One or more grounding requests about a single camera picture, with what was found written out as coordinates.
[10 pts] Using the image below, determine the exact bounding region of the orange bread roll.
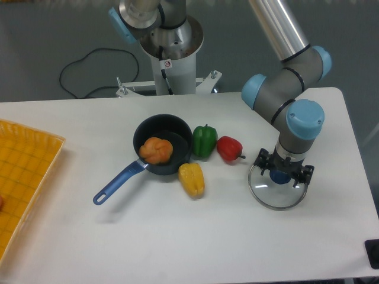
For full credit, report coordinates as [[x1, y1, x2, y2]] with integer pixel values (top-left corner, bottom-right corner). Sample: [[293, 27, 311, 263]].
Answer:
[[139, 137, 174, 164]]

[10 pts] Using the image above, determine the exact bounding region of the red bell pepper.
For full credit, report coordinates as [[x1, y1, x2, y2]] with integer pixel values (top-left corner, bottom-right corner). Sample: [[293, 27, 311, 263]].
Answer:
[[217, 136, 246, 162]]

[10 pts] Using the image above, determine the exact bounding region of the glass pot lid blue knob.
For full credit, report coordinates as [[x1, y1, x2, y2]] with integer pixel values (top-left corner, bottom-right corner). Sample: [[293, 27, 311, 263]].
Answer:
[[248, 165, 308, 211]]

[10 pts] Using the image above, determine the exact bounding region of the yellow woven basket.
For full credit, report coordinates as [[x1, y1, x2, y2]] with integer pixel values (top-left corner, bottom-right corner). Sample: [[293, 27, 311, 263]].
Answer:
[[1, 119, 66, 262]]

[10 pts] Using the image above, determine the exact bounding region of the black floor cable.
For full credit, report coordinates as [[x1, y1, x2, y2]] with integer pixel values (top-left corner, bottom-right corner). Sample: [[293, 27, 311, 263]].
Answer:
[[59, 47, 140, 99]]

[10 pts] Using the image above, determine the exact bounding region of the black device at table edge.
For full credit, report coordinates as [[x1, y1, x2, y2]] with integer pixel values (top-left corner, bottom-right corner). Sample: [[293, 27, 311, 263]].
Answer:
[[364, 239, 379, 269]]

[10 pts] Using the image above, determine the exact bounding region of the yellow bell pepper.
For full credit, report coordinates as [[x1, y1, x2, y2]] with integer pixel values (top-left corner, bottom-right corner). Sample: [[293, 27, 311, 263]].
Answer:
[[178, 163, 205, 198]]

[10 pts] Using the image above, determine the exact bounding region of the green bell pepper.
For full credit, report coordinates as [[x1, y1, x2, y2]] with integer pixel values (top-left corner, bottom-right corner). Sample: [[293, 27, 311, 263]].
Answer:
[[192, 124, 218, 159]]

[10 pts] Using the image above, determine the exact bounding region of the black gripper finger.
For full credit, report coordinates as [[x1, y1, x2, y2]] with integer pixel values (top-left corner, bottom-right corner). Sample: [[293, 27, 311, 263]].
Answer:
[[254, 148, 271, 176], [291, 165, 314, 188]]

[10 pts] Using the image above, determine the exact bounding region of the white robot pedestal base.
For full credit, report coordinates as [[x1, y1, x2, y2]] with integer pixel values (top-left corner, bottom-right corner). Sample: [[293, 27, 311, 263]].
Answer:
[[116, 15, 222, 97]]

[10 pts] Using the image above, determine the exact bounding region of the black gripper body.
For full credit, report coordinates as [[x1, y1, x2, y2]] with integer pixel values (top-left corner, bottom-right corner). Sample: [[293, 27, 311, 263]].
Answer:
[[269, 153, 304, 175]]

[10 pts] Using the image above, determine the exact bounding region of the dark pot blue handle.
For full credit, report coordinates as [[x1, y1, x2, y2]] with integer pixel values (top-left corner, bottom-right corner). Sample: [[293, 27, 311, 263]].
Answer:
[[93, 114, 192, 205]]

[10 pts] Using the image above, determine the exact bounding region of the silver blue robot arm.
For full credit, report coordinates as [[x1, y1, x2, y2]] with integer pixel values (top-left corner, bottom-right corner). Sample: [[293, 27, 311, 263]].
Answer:
[[108, 1, 332, 185]]

